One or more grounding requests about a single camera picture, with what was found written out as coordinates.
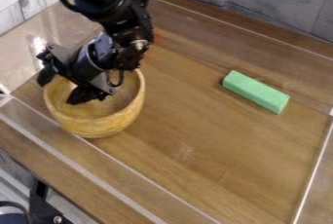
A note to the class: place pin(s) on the green rectangular block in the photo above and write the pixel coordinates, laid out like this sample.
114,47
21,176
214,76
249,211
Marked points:
261,94

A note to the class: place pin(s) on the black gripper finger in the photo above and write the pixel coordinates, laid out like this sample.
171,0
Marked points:
82,95
46,75

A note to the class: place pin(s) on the black table clamp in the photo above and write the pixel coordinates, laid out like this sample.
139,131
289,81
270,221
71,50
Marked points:
37,213

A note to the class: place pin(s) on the wooden bowl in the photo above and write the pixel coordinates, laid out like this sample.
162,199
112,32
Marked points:
96,119

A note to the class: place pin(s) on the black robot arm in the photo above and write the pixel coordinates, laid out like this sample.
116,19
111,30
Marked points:
115,50

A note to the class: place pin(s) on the clear acrylic tray wall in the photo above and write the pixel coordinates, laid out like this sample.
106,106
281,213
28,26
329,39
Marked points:
206,158

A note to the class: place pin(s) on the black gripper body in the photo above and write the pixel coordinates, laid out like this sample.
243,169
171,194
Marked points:
74,65

